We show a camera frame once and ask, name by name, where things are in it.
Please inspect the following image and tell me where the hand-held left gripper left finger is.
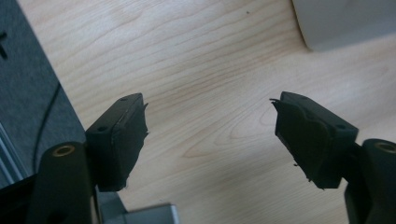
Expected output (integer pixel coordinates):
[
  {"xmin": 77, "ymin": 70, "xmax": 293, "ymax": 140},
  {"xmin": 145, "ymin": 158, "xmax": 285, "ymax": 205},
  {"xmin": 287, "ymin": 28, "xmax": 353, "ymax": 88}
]
[{"xmin": 84, "ymin": 92, "xmax": 149, "ymax": 193}]

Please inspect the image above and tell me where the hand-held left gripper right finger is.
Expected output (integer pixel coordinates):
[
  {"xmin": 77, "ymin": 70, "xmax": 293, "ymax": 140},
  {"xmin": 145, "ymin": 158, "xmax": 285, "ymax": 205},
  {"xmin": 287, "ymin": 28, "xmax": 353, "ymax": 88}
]
[{"xmin": 269, "ymin": 91, "xmax": 360, "ymax": 190}]

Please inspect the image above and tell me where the white box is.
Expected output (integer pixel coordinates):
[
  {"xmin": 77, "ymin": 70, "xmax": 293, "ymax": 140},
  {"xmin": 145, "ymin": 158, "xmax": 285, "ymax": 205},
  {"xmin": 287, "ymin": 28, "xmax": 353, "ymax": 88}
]
[{"xmin": 290, "ymin": 0, "xmax": 396, "ymax": 53}]

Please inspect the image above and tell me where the black cable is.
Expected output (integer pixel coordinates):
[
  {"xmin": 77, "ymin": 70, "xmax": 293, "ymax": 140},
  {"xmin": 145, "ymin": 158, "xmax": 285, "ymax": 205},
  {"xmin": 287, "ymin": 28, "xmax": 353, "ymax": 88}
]
[{"xmin": 32, "ymin": 82, "xmax": 63, "ymax": 174}]

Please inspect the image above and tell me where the aluminium frame bar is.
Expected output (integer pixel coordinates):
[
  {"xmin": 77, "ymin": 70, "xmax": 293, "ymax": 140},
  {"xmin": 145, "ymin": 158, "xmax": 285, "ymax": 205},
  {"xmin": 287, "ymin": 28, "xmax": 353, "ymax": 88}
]
[{"xmin": 0, "ymin": 122, "xmax": 29, "ymax": 189}]

